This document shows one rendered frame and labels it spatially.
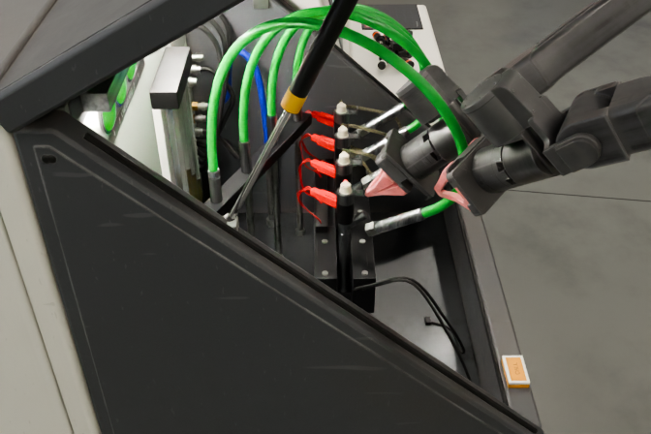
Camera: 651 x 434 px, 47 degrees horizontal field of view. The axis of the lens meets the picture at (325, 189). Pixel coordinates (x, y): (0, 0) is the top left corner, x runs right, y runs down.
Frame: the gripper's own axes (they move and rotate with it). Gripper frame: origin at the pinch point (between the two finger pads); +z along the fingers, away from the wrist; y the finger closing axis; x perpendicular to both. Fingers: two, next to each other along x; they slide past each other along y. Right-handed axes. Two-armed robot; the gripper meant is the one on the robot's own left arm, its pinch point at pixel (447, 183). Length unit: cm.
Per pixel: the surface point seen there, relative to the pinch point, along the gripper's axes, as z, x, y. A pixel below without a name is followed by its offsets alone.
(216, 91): 15.0, -28.4, 10.9
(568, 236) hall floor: 130, 86, -118
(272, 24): 1.6, -30.1, 5.3
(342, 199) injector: 20.3, -4.3, 3.1
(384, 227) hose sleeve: 9.8, 0.7, 6.2
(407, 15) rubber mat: 79, -17, -77
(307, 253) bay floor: 53, 5, -1
